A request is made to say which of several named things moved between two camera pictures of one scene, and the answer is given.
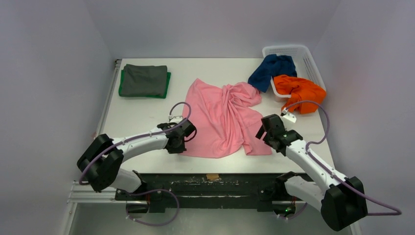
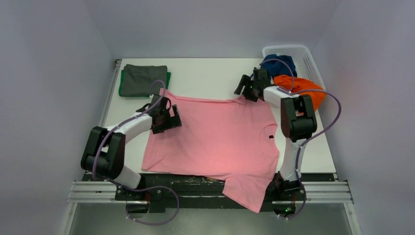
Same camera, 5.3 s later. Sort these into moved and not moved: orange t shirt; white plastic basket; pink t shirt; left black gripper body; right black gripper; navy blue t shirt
Moved: left black gripper body; right black gripper; pink t shirt
Not moved: white plastic basket; orange t shirt; navy blue t shirt
